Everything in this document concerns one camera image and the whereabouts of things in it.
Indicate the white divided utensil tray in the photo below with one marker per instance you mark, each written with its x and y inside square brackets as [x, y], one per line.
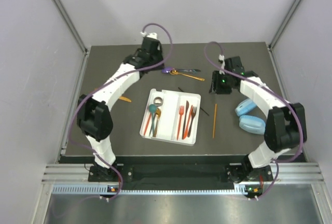
[168, 122]

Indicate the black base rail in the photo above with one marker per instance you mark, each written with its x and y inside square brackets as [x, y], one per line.
[172, 172]

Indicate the teal plastic spoon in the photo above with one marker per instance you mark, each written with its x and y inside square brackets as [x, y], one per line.
[152, 109]

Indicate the iridescent purple spoon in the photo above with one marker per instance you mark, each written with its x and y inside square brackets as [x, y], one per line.
[167, 70]

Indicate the orange plastic spoon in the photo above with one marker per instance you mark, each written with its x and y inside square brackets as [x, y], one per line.
[147, 123]

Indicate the orange plastic fork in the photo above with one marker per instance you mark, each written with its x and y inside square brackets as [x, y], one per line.
[181, 112]

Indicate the light blue headphones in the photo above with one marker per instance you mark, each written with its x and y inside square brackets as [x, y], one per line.
[249, 123]

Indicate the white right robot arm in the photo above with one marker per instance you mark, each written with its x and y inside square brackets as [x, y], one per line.
[285, 122]

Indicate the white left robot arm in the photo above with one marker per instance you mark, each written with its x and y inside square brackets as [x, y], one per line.
[94, 117]

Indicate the silver metal spoon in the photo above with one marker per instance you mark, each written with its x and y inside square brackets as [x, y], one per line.
[158, 101]

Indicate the gold metal knife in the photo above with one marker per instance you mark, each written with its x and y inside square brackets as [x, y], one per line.
[124, 99]

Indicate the grey cable duct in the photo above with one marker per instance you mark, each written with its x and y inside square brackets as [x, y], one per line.
[105, 189]

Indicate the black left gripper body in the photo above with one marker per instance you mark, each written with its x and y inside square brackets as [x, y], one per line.
[158, 58]

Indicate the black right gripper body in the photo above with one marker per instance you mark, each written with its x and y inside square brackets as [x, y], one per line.
[221, 83]

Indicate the gold thin utensil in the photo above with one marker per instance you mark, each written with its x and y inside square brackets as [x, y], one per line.
[173, 72]

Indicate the gold metal spoon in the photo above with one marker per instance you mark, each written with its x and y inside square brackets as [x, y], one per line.
[157, 116]

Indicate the orange plastic knife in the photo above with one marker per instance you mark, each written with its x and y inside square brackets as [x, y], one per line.
[187, 125]

